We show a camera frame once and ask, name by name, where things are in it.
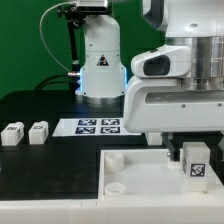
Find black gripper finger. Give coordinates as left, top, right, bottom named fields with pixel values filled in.
left=217, top=132, right=224, bottom=160
left=162, top=133, right=183, bottom=162

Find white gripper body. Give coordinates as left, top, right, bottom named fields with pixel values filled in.
left=123, top=76, right=224, bottom=133

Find white square tabletop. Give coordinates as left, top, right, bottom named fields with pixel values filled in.
left=98, top=149, right=224, bottom=199

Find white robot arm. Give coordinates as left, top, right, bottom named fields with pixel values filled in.
left=77, top=0, right=224, bottom=133

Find white sheet with tags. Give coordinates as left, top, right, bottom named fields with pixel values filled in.
left=53, top=118, right=130, bottom=137

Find white L-shaped obstacle fence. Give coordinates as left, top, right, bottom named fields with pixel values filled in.
left=0, top=151, right=224, bottom=224

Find black cables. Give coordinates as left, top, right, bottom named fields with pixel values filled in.
left=34, top=73, right=76, bottom=92

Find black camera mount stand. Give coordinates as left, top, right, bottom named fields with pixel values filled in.
left=57, top=0, right=111, bottom=91

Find grey cable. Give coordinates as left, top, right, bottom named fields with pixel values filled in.
left=39, top=1, right=78, bottom=74

